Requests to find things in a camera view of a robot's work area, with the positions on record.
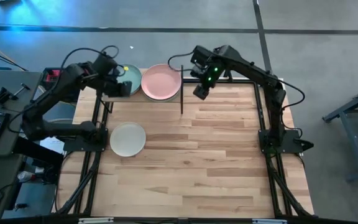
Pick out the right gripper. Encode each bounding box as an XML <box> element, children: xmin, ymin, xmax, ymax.
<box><xmin>190</xmin><ymin>59</ymin><xmax>223</xmax><ymax>101</ymax></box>

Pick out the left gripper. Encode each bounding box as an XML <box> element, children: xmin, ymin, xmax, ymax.
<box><xmin>99</xmin><ymin>76</ymin><xmax>134</xmax><ymax>98</ymax></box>

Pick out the teal plate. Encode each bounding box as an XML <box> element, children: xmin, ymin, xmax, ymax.
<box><xmin>116</xmin><ymin>63</ymin><xmax>143</xmax><ymax>96</ymax></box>

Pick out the pink plate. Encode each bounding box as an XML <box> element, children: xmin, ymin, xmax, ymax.
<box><xmin>140</xmin><ymin>63</ymin><xmax>182</xmax><ymax>101</ymax></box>

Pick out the pale grey plate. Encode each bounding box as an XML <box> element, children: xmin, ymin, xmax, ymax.
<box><xmin>109</xmin><ymin>121</ymin><xmax>147</xmax><ymax>158</ymax></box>

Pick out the red and black device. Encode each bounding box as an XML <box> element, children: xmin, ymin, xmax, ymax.
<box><xmin>40</xmin><ymin>67</ymin><xmax>65</xmax><ymax>91</ymax></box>

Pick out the white paper sheet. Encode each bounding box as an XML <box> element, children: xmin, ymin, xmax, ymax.
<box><xmin>39</xmin><ymin>136</ymin><xmax>67</xmax><ymax>155</ymax></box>

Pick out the black clamp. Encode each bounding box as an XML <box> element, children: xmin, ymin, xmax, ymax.
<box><xmin>0</xmin><ymin>82</ymin><xmax>31</xmax><ymax>106</ymax></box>

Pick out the grey-blue metal stand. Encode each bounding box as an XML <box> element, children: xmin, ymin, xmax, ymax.
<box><xmin>321</xmin><ymin>81</ymin><xmax>358</xmax><ymax>183</ymax></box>

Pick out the wooden shelf with black frame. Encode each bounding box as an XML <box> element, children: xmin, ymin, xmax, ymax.
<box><xmin>95</xmin><ymin>63</ymin><xmax>185</xmax><ymax>115</ymax></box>

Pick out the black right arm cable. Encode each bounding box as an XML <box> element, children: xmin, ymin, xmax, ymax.
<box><xmin>277</xmin><ymin>77</ymin><xmax>306</xmax><ymax>111</ymax></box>
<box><xmin>167</xmin><ymin>50</ymin><xmax>196</xmax><ymax>73</ymax></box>

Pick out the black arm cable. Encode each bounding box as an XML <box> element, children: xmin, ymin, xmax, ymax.
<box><xmin>167</xmin><ymin>50</ymin><xmax>196</xmax><ymax>73</ymax></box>
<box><xmin>60</xmin><ymin>45</ymin><xmax>120</xmax><ymax>73</ymax></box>
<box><xmin>277</xmin><ymin>77</ymin><xmax>306</xmax><ymax>111</ymax></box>

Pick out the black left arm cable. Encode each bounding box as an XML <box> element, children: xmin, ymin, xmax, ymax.
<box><xmin>60</xmin><ymin>45</ymin><xmax>120</xmax><ymax>73</ymax></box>

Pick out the silver metal bracket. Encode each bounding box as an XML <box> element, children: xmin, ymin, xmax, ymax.
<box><xmin>252</xmin><ymin>218</ymin><xmax>288</xmax><ymax>224</ymax></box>
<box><xmin>78</xmin><ymin>217</ymin><xmax>114</xmax><ymax>224</ymax></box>

